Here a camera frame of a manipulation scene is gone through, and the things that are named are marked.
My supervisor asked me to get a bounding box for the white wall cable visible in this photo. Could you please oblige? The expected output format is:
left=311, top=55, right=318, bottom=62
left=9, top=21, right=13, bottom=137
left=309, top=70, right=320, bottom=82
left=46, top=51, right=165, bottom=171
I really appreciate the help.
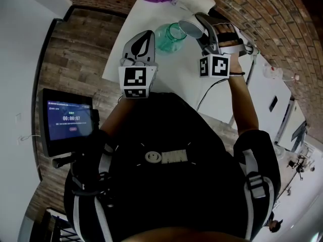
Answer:
left=19, top=134, right=41, bottom=142

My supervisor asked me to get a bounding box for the grey clamp desk lamp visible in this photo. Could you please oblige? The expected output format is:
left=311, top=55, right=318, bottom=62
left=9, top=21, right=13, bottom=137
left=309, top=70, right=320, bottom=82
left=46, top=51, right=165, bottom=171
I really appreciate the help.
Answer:
left=242, top=43, right=262, bottom=85

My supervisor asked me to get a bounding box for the white harness shoulder strap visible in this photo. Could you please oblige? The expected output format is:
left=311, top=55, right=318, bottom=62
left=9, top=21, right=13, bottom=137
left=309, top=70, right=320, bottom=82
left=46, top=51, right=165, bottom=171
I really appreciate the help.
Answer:
left=239, top=149, right=276, bottom=241
left=72, top=145, right=114, bottom=242

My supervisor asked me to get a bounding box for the black tablet monitor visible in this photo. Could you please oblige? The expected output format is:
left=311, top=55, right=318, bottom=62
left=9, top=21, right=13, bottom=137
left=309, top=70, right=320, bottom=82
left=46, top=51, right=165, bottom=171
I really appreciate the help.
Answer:
left=37, top=88, right=100, bottom=158

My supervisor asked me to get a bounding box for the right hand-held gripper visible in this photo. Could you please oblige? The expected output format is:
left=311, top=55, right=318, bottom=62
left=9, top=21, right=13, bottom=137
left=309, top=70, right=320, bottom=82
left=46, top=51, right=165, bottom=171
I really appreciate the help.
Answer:
left=195, top=13, right=247, bottom=79

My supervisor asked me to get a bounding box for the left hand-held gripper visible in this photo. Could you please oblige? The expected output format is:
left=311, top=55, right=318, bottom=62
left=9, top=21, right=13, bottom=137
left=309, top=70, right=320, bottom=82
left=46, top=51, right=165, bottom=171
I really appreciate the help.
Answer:
left=118, top=30, right=159, bottom=100

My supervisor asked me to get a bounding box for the black metal railing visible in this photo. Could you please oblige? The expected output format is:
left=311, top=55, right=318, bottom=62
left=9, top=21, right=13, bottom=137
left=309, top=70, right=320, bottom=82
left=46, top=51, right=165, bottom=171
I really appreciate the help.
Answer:
left=37, top=208, right=85, bottom=242

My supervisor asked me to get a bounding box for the person's left forearm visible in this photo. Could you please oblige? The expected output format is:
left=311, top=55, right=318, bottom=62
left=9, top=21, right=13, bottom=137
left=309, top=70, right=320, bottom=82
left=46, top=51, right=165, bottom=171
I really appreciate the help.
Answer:
left=100, top=97, right=132, bottom=138

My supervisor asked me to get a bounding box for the green glass jar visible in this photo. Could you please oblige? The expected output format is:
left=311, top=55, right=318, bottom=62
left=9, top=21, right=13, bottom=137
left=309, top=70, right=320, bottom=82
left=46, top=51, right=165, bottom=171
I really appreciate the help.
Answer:
left=154, top=23, right=188, bottom=56

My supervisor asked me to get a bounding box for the person's right hand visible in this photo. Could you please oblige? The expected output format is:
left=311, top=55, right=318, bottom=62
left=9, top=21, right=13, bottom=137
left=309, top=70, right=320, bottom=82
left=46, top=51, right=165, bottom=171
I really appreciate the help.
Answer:
left=217, top=25, right=240, bottom=47

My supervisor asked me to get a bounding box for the person's right forearm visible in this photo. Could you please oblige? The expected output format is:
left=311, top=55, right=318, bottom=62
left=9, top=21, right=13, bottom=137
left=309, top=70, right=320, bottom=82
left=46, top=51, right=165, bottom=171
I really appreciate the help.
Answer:
left=228, top=53, right=260, bottom=137

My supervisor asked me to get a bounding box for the black phone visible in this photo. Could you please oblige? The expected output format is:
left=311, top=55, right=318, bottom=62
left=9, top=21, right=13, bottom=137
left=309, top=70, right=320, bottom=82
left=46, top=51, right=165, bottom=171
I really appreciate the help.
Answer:
left=268, top=95, right=279, bottom=113

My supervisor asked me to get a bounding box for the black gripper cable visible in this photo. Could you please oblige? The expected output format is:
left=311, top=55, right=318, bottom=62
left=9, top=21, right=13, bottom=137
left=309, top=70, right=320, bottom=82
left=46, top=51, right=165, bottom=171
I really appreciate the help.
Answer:
left=196, top=76, right=230, bottom=110

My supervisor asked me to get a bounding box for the clear plastic bag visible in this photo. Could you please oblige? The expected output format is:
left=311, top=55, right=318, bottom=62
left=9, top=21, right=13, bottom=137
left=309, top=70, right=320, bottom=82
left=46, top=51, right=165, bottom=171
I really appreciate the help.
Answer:
left=261, top=63, right=284, bottom=80

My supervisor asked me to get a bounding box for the person's black shirt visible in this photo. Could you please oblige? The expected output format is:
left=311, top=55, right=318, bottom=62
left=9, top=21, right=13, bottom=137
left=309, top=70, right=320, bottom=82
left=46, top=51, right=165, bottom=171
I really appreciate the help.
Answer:
left=63, top=92, right=282, bottom=242

